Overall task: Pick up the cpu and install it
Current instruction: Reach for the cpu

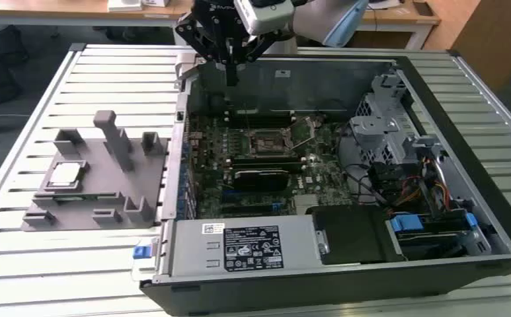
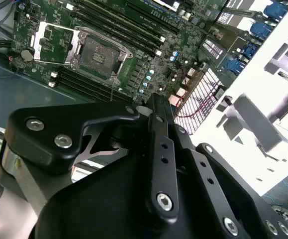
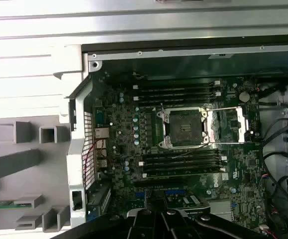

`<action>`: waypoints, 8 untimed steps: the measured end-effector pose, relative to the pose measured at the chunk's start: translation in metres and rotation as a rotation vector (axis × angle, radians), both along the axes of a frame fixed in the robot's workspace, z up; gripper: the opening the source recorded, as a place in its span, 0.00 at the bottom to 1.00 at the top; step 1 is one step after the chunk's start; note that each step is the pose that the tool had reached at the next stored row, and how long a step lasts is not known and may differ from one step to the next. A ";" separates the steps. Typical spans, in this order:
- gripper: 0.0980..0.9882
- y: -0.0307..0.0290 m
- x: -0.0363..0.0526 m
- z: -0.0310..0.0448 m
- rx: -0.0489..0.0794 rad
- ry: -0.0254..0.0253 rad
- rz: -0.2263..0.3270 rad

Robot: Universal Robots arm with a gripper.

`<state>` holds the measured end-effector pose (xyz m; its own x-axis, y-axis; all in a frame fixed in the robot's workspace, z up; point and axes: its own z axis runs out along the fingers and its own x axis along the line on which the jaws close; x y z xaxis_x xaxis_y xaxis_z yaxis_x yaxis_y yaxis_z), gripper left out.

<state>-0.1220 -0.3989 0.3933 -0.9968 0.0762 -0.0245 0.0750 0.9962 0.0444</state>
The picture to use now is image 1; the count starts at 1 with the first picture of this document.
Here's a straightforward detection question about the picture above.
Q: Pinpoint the green motherboard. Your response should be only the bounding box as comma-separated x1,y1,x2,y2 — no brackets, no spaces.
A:
184,112,358,221

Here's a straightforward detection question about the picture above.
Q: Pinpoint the silver chipset heat sink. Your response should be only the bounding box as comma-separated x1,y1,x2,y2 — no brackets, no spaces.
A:
293,194,320,214

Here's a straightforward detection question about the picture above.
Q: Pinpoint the grey metal drive cage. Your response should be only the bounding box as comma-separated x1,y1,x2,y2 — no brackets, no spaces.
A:
350,74,448,166

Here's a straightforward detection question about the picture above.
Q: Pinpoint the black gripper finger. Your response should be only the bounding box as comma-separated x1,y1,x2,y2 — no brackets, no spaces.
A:
233,28,284,87
174,12,235,87

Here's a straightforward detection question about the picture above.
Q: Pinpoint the CPU socket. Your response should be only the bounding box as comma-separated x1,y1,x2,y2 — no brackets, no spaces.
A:
247,127,293,157

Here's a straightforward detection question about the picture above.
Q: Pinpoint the green RAM stick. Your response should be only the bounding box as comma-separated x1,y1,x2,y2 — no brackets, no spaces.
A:
54,194,102,201

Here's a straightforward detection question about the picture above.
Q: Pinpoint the black graphics card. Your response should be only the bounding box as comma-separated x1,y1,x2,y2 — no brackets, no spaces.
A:
231,168,292,192

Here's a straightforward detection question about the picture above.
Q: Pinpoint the black open PC case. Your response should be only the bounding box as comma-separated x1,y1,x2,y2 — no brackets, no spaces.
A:
140,52,511,316

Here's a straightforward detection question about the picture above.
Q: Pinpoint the black plastic shroud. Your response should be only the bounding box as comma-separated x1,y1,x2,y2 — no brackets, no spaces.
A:
311,204,404,265

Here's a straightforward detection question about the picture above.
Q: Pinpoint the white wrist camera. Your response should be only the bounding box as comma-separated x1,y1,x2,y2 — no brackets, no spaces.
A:
233,0,296,36

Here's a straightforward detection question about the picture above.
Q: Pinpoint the grey parts rack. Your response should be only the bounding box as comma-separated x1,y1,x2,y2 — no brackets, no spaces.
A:
21,110,170,232

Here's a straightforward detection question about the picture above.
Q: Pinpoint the wooden desk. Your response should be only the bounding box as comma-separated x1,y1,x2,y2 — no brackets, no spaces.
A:
0,0,443,50

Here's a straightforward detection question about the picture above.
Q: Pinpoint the black expansion slot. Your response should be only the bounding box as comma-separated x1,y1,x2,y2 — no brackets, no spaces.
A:
220,204,275,215

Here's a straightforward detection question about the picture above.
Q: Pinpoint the metal socket cover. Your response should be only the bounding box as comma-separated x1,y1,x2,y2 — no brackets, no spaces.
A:
287,114,320,149

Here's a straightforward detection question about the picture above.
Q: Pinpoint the hard disk in blue carrier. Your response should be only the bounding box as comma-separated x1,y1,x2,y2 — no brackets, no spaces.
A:
387,211,479,262

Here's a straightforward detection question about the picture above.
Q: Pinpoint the black RAM slot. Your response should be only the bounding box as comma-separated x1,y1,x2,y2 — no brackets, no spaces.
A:
232,157,303,165
233,164,304,172
228,118,295,128
227,110,296,120

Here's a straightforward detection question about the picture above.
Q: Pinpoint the black phone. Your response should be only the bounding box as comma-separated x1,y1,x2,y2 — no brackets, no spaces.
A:
414,1,435,17

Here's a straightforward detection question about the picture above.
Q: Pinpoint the grey power supply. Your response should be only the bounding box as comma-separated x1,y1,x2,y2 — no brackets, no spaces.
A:
166,216,323,277

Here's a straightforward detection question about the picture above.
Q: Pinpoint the wooden cabinet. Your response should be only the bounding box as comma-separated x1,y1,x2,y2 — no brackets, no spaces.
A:
422,0,511,95

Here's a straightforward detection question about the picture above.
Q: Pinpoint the orange yellow wire bundle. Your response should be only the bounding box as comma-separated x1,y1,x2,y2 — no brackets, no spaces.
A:
394,176,453,212

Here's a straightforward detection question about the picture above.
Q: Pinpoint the silver CPU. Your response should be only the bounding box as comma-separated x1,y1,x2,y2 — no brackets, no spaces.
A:
49,161,82,186

